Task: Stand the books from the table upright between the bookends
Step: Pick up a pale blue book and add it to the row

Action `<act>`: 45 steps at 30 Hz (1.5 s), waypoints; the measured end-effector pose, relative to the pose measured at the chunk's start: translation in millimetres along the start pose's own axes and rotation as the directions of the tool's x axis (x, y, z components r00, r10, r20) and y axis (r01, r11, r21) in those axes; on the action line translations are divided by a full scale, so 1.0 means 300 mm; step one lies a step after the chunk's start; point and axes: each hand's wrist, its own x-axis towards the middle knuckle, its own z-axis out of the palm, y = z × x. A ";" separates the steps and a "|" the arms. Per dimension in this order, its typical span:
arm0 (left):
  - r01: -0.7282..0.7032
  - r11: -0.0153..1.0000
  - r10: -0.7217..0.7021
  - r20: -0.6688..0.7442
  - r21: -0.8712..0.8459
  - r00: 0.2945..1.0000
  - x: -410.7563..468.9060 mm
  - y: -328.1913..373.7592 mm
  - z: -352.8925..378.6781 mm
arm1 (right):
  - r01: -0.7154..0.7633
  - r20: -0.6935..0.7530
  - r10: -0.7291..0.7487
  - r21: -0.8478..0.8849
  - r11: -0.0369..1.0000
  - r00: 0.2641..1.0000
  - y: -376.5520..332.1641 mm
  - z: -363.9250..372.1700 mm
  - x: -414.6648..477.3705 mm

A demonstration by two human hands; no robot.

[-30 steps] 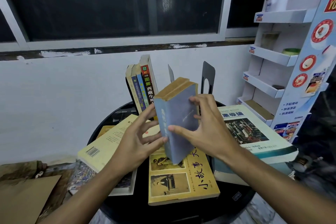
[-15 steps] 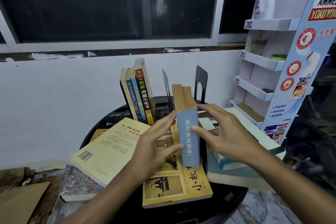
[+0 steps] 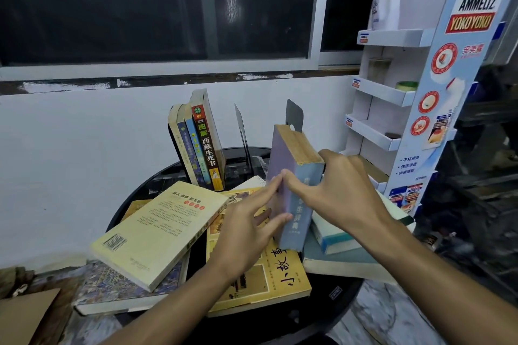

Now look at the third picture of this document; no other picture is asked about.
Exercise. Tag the person's left hand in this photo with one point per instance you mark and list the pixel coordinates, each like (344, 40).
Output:
(243, 243)

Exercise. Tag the person's right hand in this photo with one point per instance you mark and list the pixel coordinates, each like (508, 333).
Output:
(348, 195)

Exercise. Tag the Understanding Business textbook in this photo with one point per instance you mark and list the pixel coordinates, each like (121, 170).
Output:
(336, 235)

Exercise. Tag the yellow book with black characters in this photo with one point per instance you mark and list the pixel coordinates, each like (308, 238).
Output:
(283, 276)

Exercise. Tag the large grey-teal book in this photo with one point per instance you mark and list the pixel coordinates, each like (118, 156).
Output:
(344, 260)

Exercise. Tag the lavender Hanyu Pinyin dictionary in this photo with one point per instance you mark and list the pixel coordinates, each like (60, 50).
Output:
(299, 146)

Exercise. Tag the cream book with barcode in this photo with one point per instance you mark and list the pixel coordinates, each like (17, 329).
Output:
(153, 235)

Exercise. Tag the orange illustrated cover book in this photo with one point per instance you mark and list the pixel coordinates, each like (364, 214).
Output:
(210, 154)

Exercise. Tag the row of books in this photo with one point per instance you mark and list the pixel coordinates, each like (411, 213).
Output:
(294, 114)

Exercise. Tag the yellow book with blue spine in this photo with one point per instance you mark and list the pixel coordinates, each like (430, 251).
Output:
(190, 154)

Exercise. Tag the Van Gogh cover handbook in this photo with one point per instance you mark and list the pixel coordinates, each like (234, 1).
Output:
(109, 288)

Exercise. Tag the grey cover book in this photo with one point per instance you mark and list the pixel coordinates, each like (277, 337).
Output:
(174, 114)

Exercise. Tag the person's left forearm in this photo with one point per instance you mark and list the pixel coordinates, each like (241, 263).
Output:
(174, 312)

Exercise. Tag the person's right forearm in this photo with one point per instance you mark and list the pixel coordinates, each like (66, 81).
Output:
(437, 288)

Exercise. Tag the small dark brown lid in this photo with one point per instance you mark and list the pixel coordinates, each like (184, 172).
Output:
(392, 135)

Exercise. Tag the round black table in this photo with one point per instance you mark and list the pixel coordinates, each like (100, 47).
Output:
(283, 316)

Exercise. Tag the small white bottle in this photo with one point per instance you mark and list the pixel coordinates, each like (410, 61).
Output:
(429, 239)

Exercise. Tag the white cardboard display stand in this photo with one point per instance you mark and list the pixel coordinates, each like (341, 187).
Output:
(425, 126)

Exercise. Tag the green tape roll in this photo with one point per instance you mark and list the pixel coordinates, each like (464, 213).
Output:
(406, 86)

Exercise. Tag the clear glass cup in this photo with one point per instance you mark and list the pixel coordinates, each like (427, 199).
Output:
(379, 70)

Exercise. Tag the dark wooden bench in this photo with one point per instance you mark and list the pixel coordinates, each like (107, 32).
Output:
(485, 195)

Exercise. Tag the brown cardboard sheet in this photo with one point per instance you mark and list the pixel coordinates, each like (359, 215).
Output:
(24, 316)

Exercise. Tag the brown crumpled rag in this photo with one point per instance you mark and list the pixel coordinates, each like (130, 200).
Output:
(12, 280)

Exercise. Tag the aluminium frame window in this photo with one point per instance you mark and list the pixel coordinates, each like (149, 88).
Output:
(141, 1)

